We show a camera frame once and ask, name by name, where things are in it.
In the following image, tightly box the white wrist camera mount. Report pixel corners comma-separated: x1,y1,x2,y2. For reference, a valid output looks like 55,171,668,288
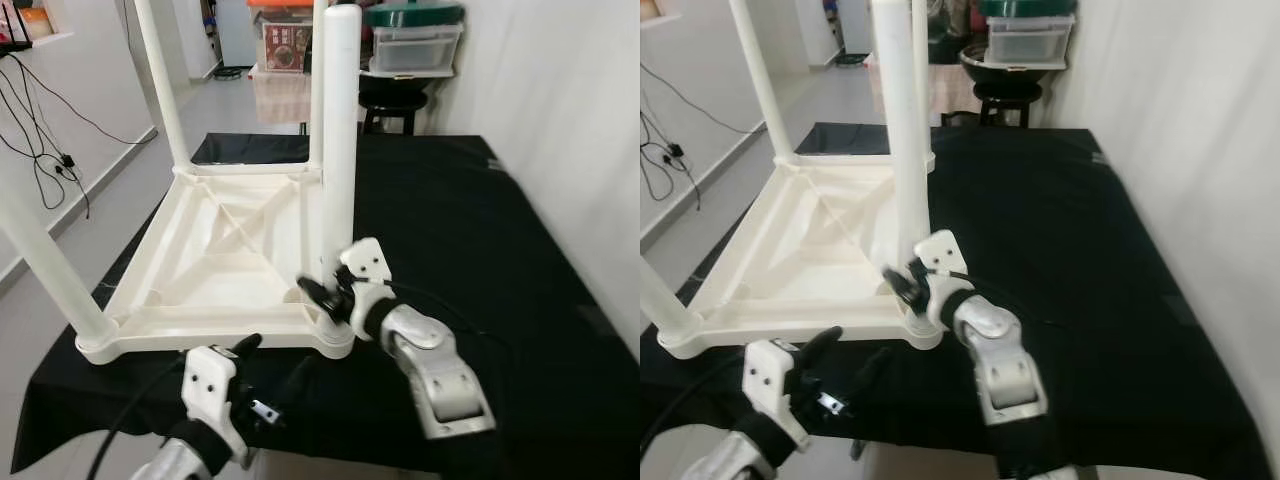
182,345,252,467
338,237,397,343
915,230,974,331
742,338,814,452

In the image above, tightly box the black stool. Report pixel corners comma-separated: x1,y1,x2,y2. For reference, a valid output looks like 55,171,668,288
971,82,1045,129
359,92,430,137

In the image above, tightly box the thin black wall wire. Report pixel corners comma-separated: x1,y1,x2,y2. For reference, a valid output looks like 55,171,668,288
640,60,773,209
0,50,161,219

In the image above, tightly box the red print carton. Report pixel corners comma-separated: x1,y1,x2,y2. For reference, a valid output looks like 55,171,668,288
262,20,314,73

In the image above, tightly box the white plastic children table top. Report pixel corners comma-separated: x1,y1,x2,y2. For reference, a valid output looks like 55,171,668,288
655,152,947,360
75,160,357,366

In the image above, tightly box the beige table cover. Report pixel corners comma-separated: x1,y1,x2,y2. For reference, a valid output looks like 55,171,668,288
868,60,982,117
250,70,317,127

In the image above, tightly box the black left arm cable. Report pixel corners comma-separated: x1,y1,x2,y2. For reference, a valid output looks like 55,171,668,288
640,350,751,463
85,355,191,480

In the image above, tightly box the dark green plastic lid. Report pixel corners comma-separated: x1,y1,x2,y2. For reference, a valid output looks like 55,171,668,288
363,3,467,29
978,0,1080,19

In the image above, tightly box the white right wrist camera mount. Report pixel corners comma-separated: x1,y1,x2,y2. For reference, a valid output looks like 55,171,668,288
915,230,974,331
338,237,397,343

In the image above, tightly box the orange lid storage box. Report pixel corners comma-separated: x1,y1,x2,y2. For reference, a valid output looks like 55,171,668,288
247,0,316,73

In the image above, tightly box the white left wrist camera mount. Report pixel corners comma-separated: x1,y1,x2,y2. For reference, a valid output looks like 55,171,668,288
182,345,252,467
742,338,814,452

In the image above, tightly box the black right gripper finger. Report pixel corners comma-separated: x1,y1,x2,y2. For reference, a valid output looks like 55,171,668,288
297,277,346,321
882,265,926,311

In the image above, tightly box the black wire shelf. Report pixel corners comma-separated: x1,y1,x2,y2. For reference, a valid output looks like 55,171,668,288
0,0,37,54

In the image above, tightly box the black tablecloth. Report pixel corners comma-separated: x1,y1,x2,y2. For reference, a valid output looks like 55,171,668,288
640,122,1273,480
10,130,641,477

